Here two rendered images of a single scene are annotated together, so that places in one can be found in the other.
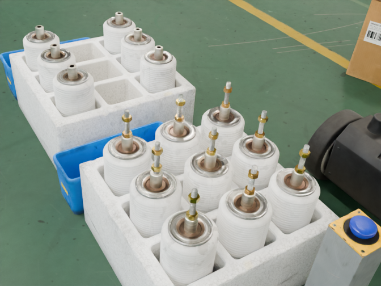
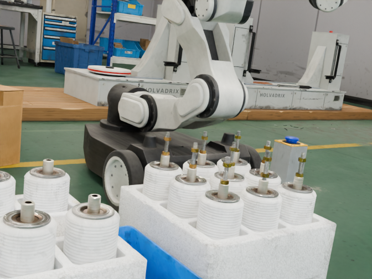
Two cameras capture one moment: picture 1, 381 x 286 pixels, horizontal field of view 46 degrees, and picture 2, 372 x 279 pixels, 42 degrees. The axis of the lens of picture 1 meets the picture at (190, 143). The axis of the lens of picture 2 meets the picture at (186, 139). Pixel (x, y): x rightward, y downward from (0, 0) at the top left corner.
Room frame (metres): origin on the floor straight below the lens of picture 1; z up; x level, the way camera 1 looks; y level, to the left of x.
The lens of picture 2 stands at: (0.80, 1.11, 0.57)
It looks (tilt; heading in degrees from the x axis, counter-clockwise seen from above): 12 degrees down; 269
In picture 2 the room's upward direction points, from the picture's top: 7 degrees clockwise
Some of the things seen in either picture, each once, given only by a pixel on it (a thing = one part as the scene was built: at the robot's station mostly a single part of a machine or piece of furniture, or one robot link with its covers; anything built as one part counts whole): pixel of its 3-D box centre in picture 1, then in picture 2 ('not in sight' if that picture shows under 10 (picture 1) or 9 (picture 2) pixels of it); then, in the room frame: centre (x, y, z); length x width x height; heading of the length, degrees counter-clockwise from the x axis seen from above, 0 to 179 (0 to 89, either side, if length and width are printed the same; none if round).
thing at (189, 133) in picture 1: (178, 131); (190, 180); (0.76, 0.03, 0.25); 0.08 x 0.08 x 0.01
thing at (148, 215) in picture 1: (154, 218); (256, 229); (0.59, 0.06, 0.16); 0.10 x 0.10 x 0.18
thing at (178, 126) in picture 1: (178, 126); (191, 174); (0.76, 0.03, 0.26); 0.02 x 0.02 x 0.03
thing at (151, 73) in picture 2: not in sight; (134, 50); (1.20, -2.43, 0.45); 0.82 x 0.57 x 0.74; 37
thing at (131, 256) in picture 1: (202, 220); (220, 237); (0.66, -0.04, 0.09); 0.39 x 0.39 x 0.18; 36
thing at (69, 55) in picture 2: not in sight; (78, 59); (2.10, -4.60, 0.19); 0.50 x 0.41 x 0.37; 132
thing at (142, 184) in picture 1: (156, 184); (262, 192); (0.59, 0.06, 0.25); 0.08 x 0.08 x 0.01
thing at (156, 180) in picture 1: (156, 179); (263, 186); (0.59, 0.06, 0.26); 0.02 x 0.02 x 0.03
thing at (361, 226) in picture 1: (362, 228); (291, 140); (0.47, -0.27, 0.32); 0.04 x 0.04 x 0.02
